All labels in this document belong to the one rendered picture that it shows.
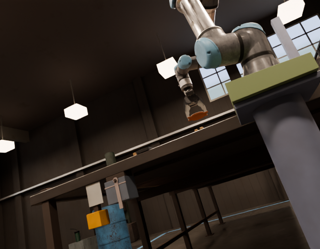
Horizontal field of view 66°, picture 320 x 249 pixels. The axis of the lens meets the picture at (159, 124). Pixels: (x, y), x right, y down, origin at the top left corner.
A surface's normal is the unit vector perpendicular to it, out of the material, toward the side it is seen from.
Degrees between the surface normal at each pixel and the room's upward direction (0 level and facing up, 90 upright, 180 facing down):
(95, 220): 90
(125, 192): 90
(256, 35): 94
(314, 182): 90
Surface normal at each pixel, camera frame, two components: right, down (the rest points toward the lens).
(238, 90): -0.37, -0.20
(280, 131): -0.68, -0.04
